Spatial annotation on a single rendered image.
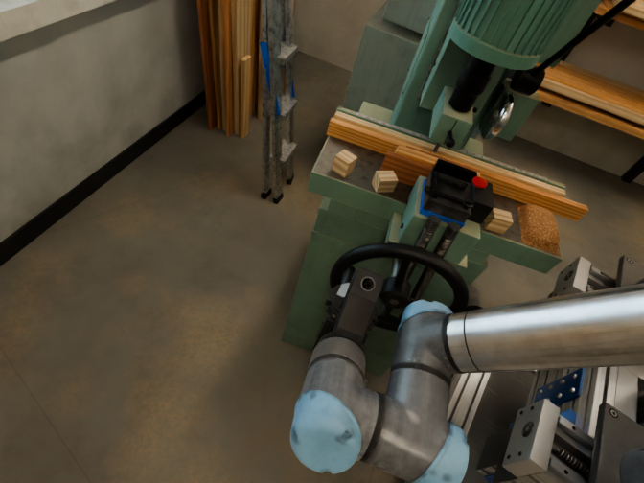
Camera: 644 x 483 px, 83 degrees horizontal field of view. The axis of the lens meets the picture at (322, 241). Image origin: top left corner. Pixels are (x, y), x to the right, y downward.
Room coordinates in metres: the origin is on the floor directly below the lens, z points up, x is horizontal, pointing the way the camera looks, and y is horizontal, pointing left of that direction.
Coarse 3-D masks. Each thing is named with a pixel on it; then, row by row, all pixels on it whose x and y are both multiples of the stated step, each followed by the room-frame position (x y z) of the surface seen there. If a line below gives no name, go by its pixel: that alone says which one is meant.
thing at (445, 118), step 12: (444, 96) 0.84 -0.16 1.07; (444, 108) 0.78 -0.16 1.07; (432, 120) 0.83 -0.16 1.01; (444, 120) 0.76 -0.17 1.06; (456, 120) 0.76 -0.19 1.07; (468, 120) 0.76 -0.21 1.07; (432, 132) 0.76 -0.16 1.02; (444, 132) 0.76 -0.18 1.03; (456, 132) 0.76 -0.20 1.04; (444, 144) 0.76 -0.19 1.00; (456, 144) 0.75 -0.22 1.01
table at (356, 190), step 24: (336, 144) 0.78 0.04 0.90; (360, 168) 0.72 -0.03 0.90; (312, 192) 0.65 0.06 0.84; (336, 192) 0.65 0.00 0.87; (360, 192) 0.64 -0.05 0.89; (408, 192) 0.69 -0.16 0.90; (384, 216) 0.64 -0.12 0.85; (480, 240) 0.64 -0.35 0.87; (504, 240) 0.64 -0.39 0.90; (456, 264) 0.54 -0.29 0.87; (528, 264) 0.63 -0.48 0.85; (552, 264) 0.63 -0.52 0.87
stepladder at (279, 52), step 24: (264, 0) 1.42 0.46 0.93; (288, 0) 1.56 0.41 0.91; (264, 24) 1.42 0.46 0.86; (288, 24) 1.56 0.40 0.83; (264, 48) 1.42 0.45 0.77; (288, 48) 1.53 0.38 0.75; (264, 72) 1.42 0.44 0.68; (288, 72) 1.56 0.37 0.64; (264, 96) 1.41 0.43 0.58; (288, 96) 1.56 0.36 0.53; (264, 120) 1.41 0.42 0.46; (288, 120) 1.56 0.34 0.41; (264, 144) 1.41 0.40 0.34; (288, 144) 1.56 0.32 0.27; (264, 168) 1.40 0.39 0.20; (288, 168) 1.56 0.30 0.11; (264, 192) 1.40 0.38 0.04
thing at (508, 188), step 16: (336, 128) 0.80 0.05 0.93; (352, 128) 0.80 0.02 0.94; (368, 144) 0.80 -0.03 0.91; (384, 144) 0.80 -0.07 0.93; (400, 144) 0.80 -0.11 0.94; (480, 176) 0.79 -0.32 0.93; (496, 176) 0.80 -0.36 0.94; (496, 192) 0.79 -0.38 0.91; (512, 192) 0.79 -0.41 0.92; (528, 192) 0.79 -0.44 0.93; (544, 192) 0.80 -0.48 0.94; (544, 208) 0.79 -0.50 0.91; (560, 208) 0.79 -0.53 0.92; (576, 208) 0.79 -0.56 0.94
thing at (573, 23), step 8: (584, 0) 0.97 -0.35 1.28; (592, 0) 0.97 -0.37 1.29; (600, 0) 0.97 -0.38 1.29; (576, 8) 0.97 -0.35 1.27; (584, 8) 0.97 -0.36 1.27; (592, 8) 0.97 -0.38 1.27; (568, 16) 0.97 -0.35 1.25; (576, 16) 0.97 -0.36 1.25; (584, 16) 0.97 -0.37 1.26; (568, 24) 0.97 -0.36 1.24; (576, 24) 0.97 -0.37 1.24; (584, 24) 0.97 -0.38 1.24; (560, 32) 0.97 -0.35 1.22; (568, 32) 0.97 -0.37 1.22; (576, 32) 0.97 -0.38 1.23; (552, 40) 0.97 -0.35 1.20; (560, 40) 0.97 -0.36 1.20; (568, 40) 0.97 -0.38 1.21; (552, 48) 0.97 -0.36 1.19; (560, 48) 0.97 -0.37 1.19; (544, 56) 0.97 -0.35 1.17; (552, 64) 0.97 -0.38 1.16
